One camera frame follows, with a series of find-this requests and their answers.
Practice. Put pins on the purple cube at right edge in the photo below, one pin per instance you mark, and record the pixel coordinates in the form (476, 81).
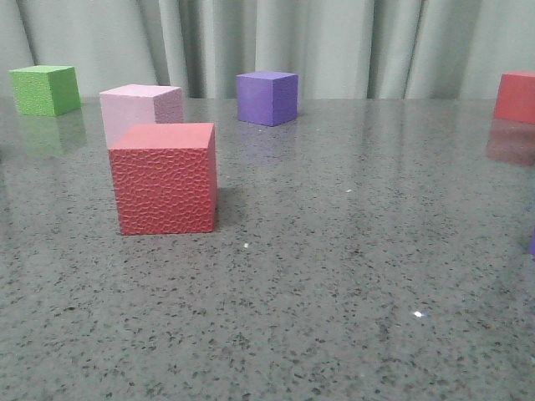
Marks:
(531, 248)

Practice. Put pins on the green foam cube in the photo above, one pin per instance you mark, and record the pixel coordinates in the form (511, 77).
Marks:
(45, 90)

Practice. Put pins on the grey curtain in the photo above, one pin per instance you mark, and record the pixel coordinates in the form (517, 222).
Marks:
(339, 49)

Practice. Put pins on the pink foam cube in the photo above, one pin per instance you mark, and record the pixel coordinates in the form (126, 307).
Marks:
(131, 104)

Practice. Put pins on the red foam cube at right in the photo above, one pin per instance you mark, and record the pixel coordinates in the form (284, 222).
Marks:
(515, 97)

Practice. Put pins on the purple foam cube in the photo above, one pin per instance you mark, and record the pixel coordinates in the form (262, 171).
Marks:
(267, 97)

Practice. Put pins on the red textured foam cube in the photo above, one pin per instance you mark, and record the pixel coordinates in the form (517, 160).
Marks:
(165, 178)

